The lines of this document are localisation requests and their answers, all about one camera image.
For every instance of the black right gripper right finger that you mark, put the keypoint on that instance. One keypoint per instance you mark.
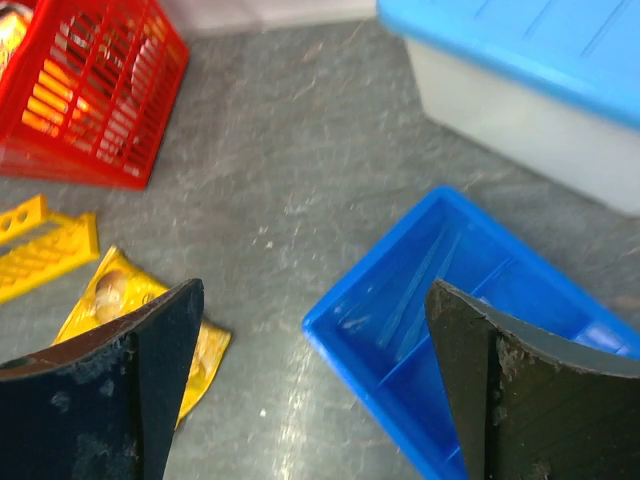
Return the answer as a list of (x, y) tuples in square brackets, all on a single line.
[(529, 404)]

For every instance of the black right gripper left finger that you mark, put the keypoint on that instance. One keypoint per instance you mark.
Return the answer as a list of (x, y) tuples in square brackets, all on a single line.
[(104, 404)]

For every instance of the clear plastic pipette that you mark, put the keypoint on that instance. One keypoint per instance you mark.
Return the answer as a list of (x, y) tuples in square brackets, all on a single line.
[(425, 273)]

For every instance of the white plastic tub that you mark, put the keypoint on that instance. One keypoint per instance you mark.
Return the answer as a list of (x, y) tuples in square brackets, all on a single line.
[(581, 151)]

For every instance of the light blue plastic lid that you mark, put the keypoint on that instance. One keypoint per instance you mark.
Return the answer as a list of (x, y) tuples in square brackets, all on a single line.
[(585, 53)]

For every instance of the yellow Lays chips bag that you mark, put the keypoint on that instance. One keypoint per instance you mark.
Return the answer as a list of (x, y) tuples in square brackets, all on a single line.
[(118, 287)]

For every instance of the yellow test tube rack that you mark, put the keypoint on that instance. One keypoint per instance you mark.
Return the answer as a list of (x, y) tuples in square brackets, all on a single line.
[(39, 245)]

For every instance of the blue divided plastic bin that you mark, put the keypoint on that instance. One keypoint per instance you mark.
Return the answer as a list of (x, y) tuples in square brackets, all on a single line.
[(371, 326)]

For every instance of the red plastic shopping basket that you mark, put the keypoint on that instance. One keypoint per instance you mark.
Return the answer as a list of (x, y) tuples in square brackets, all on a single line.
[(87, 94)]

